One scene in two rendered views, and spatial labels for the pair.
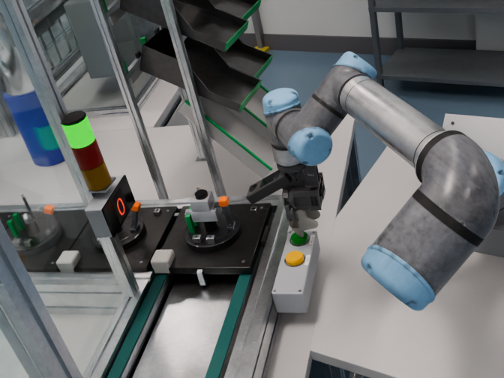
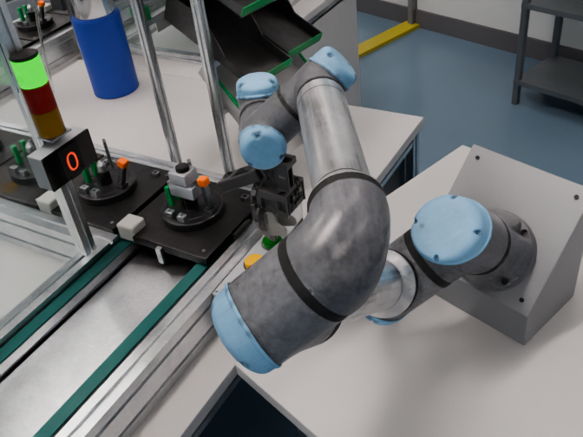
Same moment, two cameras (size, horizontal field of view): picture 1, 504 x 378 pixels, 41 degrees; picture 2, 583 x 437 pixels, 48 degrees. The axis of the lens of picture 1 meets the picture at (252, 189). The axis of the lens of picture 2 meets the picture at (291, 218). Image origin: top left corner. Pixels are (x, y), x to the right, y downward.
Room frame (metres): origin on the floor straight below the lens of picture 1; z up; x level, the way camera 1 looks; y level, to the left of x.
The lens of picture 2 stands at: (0.18, -0.37, 1.83)
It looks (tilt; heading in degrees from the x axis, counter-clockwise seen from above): 37 degrees down; 13
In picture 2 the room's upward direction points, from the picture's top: 8 degrees counter-clockwise
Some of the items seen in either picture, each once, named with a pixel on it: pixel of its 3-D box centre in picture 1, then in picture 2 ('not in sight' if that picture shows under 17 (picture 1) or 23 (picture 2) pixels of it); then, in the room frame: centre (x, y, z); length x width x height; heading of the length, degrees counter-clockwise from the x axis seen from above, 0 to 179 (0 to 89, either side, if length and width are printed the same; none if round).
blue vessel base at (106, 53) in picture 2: not in sight; (106, 52); (2.15, 0.65, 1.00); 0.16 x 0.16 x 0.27
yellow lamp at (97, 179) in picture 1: (95, 174); (48, 120); (1.17, 0.29, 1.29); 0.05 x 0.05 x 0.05
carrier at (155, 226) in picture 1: (113, 223); (103, 174); (1.39, 0.36, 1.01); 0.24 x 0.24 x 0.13; 69
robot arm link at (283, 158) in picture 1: (290, 149); not in sight; (1.21, -0.10, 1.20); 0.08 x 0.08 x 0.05
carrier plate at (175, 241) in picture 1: (214, 237); (193, 216); (1.30, 0.12, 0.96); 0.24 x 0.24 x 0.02; 69
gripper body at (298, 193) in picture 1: (300, 181); (274, 181); (1.20, -0.11, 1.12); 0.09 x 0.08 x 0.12; 69
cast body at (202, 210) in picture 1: (200, 205); (181, 178); (1.30, 0.13, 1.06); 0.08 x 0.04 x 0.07; 69
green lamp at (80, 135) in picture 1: (78, 130); (29, 70); (1.17, 0.29, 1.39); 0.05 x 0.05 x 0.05
